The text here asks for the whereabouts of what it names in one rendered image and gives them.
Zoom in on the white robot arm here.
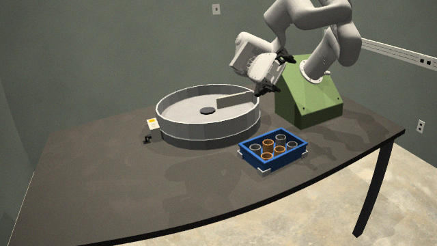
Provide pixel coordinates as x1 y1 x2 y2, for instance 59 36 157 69
230 0 362 84

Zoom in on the grey metal bushing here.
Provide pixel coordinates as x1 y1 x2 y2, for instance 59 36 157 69
275 135 286 147
287 141 298 151
249 144 261 157

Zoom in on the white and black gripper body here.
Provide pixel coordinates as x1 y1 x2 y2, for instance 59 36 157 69
246 53 286 85

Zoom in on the blue tray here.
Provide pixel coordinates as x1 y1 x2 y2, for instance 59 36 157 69
238 127 308 173

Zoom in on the bronze bushing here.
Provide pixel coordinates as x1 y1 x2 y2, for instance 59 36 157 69
263 139 274 154
261 152 272 161
274 146 285 157

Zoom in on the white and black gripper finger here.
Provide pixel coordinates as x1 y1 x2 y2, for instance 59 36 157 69
253 77 281 97
275 46 297 66

